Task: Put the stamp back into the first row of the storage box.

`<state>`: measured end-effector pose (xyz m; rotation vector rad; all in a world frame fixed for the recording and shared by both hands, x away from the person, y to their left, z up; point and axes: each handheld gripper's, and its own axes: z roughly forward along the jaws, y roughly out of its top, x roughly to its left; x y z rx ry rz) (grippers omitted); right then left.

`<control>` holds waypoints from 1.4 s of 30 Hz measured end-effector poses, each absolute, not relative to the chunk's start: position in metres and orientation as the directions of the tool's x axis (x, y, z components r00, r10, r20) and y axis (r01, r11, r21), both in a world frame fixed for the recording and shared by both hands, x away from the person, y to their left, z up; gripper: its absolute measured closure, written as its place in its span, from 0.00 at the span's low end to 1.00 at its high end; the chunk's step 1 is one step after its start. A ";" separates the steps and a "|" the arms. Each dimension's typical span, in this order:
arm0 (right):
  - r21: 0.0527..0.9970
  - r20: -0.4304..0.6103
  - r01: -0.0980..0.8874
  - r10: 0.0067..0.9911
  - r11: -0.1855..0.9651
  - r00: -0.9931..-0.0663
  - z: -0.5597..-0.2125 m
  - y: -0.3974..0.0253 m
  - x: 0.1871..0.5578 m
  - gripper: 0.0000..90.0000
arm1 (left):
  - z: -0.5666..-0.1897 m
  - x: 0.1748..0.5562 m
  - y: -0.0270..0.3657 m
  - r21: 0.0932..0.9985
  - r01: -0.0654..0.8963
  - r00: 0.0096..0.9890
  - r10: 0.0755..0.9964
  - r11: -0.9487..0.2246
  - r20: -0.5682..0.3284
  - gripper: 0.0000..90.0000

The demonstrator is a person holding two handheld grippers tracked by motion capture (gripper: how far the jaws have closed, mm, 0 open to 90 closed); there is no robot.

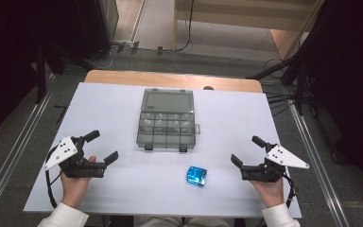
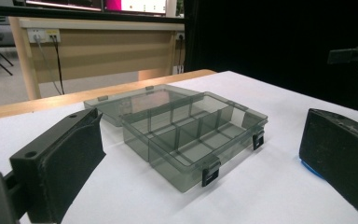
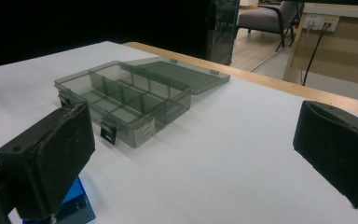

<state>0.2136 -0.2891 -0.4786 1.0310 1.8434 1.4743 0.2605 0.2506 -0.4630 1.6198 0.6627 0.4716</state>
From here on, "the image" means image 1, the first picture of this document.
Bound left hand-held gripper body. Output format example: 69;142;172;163
43;135;107;179

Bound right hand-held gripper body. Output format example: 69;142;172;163
240;143;310;183

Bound small shiny blue object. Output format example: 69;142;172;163
185;166;209;188

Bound grey clear compartment box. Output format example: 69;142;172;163
135;88;201;154

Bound person's right hand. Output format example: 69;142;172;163
250;177;285;209

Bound person's left hand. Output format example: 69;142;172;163
60;155;97;209

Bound black metal stand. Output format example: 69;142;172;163
34;41;89;106
245;46;317;116

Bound wooden table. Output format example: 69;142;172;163
83;69;264;94

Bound white power strip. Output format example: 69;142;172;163
110;38;141;55

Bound dark cabinet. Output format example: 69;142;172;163
75;0;120;61

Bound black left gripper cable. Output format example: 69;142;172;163
44;146;62;209

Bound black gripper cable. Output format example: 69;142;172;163
44;146;62;209
282;172;298;209

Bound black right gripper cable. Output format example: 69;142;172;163
282;172;298;209

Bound black floor cables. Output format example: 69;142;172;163
262;58;295;117

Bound metal floor rail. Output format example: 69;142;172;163
0;74;56;219
286;103;352;227

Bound white floor cable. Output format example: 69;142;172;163
89;46;114;71

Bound black hanging cable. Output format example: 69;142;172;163
171;0;196;54

